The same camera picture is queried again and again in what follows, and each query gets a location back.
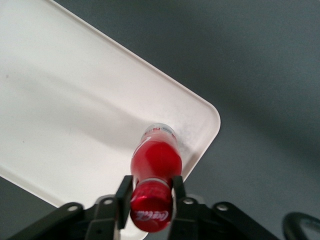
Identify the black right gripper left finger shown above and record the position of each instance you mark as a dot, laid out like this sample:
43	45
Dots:
123	200

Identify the red coke bottle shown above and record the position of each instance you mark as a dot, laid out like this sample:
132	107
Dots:
155	160

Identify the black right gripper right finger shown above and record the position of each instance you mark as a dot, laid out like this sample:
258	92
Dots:
178	192

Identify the cream plastic tray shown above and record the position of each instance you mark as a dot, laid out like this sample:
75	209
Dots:
62	100

